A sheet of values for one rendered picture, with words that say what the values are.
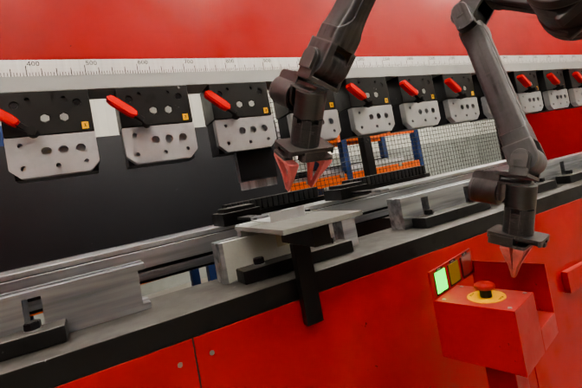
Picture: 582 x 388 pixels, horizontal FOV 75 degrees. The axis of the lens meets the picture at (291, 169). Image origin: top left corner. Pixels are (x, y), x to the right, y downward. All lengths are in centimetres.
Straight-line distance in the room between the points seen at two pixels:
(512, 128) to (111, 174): 117
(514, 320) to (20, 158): 95
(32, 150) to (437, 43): 119
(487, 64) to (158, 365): 92
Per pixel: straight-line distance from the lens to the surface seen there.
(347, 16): 69
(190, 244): 114
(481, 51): 101
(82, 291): 87
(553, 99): 191
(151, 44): 93
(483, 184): 92
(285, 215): 84
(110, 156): 140
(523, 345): 86
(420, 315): 108
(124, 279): 87
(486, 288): 87
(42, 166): 85
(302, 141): 70
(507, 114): 94
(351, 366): 97
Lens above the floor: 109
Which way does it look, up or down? 1 degrees up
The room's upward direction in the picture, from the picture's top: 10 degrees counter-clockwise
